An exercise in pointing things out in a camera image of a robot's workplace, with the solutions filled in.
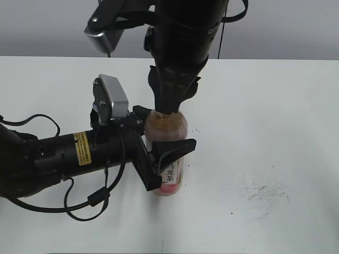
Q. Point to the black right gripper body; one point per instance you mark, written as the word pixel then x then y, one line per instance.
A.
pixel 167 73

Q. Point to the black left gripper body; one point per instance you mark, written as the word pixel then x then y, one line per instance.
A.
pixel 119 143

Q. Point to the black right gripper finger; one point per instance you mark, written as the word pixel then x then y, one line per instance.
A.
pixel 168 98
pixel 191 90

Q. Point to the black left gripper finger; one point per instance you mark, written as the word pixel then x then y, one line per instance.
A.
pixel 167 152
pixel 141 114

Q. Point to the peach oolong tea bottle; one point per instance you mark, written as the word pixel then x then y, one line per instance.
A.
pixel 167 127

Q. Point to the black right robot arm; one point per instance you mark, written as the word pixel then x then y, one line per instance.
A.
pixel 180 43

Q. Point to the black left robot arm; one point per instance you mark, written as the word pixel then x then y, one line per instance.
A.
pixel 30 165

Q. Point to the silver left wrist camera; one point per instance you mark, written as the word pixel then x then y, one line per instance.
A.
pixel 110 101

